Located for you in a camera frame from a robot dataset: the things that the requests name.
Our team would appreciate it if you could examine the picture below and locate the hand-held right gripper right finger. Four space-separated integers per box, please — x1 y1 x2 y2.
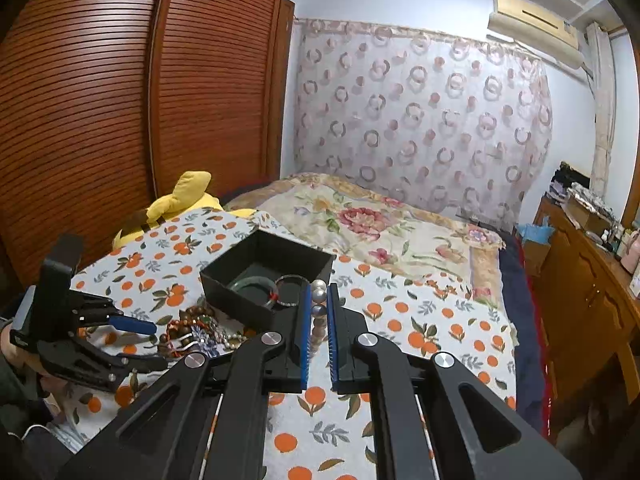
327 285 583 480

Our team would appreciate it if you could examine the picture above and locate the light blue plastic bag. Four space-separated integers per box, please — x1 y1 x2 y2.
517 222 556 247

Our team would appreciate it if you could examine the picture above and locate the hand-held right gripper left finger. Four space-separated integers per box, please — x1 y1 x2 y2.
57 284 314 480

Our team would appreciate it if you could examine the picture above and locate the large white pearl bracelet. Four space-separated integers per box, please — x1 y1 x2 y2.
310 280 329 361

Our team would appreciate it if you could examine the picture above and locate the small cardboard box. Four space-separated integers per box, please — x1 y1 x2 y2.
520 240 552 277

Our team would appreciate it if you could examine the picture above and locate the green jade bangle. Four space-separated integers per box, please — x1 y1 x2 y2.
227 278 279 309

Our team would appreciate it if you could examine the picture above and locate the stack of dark clothes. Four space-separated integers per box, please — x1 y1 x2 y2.
550 162 592 197

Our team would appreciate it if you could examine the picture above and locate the orange print white cloth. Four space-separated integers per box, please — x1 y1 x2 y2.
50 207 518 480

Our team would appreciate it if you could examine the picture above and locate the beige wall air conditioner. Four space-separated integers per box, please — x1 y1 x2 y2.
487 0 586 68

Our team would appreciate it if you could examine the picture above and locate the brown wooden bead bracelet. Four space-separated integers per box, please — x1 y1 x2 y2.
159 306 217 358

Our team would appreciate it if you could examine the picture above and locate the dark blue bed sheet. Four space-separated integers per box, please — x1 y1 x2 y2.
499 244 553 433

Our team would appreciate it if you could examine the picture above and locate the floral blanket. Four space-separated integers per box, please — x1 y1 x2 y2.
222 172 506 306

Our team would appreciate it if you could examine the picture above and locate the small pearl bracelet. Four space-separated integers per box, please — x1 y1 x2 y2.
217 330 251 354

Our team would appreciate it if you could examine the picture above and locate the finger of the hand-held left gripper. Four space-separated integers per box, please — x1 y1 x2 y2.
67 292 158 336
37 337 168 393

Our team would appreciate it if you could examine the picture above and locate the circle pattern sheer curtain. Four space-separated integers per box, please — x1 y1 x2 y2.
292 17 553 233

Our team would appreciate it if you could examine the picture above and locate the pink bottle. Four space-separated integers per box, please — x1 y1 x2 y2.
620 230 640 274

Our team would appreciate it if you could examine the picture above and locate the cardboard box with papers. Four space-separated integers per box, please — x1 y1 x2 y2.
561 182 614 237

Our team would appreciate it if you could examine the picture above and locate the beige side curtain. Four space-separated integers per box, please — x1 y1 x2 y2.
586 22 617 196

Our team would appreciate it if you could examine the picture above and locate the person's left forearm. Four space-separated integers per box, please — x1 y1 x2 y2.
0 320 76 480

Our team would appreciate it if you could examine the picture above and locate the group of small bottles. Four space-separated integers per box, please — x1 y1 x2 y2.
602 225 626 257

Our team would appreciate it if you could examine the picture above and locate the wooden louvered wardrobe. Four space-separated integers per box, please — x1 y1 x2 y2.
0 0 168 291

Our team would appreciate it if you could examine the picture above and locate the black jewelry box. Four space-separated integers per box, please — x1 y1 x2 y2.
200 228 337 331

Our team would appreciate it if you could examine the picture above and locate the wooden louvered wardrobe door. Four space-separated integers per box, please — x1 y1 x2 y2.
149 0 290 201

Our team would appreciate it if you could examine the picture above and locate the yellow plush toy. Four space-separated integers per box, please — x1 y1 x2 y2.
112 171 256 251

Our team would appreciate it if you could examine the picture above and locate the thin silver bangle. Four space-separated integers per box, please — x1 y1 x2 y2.
274 273 311 307

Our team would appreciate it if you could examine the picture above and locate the wooden cabinet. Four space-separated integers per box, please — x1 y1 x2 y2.
530 195 640 441

